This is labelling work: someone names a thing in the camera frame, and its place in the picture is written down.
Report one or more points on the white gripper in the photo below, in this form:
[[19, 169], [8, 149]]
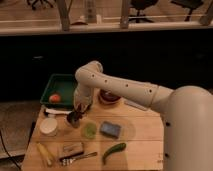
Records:
[[83, 98]]

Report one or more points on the wooden block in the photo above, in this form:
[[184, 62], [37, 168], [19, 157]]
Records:
[[73, 149]]

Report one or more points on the dark red bowl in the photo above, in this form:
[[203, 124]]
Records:
[[108, 98]]

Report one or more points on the blue sponge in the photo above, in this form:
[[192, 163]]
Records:
[[110, 129]]

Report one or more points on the grey flat block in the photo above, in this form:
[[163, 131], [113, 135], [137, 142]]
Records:
[[135, 105]]

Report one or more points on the white round container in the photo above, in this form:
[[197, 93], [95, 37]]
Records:
[[49, 127]]

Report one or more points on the orange toy fruit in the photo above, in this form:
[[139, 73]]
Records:
[[55, 98]]

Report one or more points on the black-handled knife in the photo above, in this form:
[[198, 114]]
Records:
[[61, 158]]

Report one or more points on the green toy cucumber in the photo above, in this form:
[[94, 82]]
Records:
[[116, 148]]

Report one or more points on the green plastic tray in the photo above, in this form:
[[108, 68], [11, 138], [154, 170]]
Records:
[[63, 85]]

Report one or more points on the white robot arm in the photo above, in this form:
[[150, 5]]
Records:
[[187, 114]]

